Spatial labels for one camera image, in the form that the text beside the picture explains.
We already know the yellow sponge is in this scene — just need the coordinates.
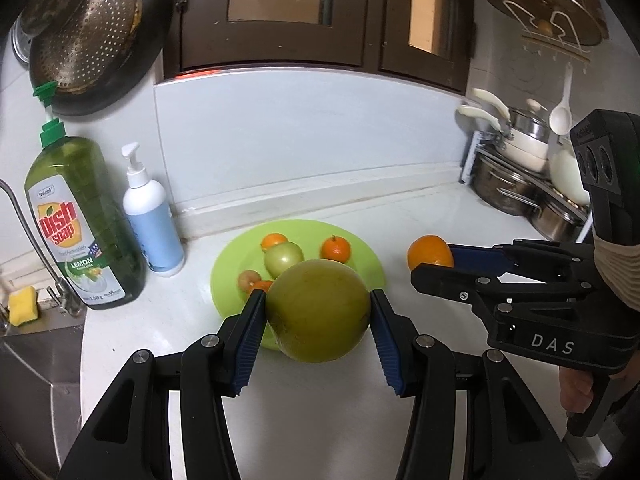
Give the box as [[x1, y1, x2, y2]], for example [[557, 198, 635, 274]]
[[7, 286, 40, 327]]

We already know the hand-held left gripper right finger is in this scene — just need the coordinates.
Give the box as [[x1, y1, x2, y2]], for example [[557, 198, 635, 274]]
[[369, 289, 571, 480]]

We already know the round orange with stem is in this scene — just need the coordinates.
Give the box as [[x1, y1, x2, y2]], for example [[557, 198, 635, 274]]
[[406, 234, 455, 272]]

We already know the steel faucet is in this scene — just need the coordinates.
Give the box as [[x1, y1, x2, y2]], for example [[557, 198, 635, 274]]
[[0, 177, 88, 318]]

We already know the person's right hand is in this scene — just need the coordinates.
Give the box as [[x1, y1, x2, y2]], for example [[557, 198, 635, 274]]
[[559, 367, 596, 415]]

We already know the white saucepan cream handle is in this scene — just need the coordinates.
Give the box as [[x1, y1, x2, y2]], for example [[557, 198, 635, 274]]
[[455, 105, 551, 173]]

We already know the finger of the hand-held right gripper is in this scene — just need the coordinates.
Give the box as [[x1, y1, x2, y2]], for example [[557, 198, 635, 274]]
[[446, 240, 598, 281], [411, 262, 606, 312]]

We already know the green dish soap bottle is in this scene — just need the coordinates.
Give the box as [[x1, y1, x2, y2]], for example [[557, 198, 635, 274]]
[[24, 81, 147, 310]]

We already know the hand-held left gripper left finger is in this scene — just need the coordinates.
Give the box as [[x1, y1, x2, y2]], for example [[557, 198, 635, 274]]
[[57, 289, 267, 480]]

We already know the white kettle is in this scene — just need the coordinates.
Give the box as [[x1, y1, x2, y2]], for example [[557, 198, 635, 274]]
[[550, 137, 593, 206]]

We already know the white pump bottle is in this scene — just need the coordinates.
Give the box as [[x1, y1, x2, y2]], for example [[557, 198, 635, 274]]
[[121, 142, 186, 277]]

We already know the dark brown window frame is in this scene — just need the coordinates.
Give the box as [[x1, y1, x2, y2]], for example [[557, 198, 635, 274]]
[[165, 0, 476, 96]]

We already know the steel sink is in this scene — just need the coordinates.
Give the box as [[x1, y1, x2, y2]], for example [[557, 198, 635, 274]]
[[0, 327, 83, 466]]

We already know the black pan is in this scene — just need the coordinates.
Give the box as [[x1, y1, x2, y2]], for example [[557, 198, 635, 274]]
[[27, 0, 168, 117]]

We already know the white metal pot rack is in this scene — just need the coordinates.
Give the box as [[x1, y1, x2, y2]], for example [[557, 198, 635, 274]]
[[459, 130, 591, 241]]

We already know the white wire wall rack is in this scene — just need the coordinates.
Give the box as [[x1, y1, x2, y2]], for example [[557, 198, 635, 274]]
[[502, 0, 593, 68]]

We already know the steel colander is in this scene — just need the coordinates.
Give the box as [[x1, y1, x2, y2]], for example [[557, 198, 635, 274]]
[[30, 0, 143, 96]]

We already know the small green fruit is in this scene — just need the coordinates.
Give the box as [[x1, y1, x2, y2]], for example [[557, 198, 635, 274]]
[[264, 242, 304, 280]]

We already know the green plate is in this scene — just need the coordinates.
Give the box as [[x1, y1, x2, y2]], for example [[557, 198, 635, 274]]
[[210, 220, 385, 352]]

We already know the white ladle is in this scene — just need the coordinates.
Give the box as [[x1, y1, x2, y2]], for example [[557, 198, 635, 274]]
[[549, 62, 573, 136]]

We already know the steel plate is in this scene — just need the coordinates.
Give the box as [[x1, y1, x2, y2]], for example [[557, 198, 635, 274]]
[[11, 7, 43, 66]]

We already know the large green apple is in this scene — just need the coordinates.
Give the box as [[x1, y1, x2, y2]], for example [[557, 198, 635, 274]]
[[265, 260, 372, 364]]

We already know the steel saucepan cream handle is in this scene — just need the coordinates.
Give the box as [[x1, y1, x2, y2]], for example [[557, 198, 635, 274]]
[[472, 88, 551, 143]]

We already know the black silver-edged appliance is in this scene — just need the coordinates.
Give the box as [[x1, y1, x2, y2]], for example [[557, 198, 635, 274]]
[[580, 205, 598, 242]]

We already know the steel pot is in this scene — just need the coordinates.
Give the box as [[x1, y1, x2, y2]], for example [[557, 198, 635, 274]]
[[470, 152, 543, 216], [530, 192, 591, 241]]

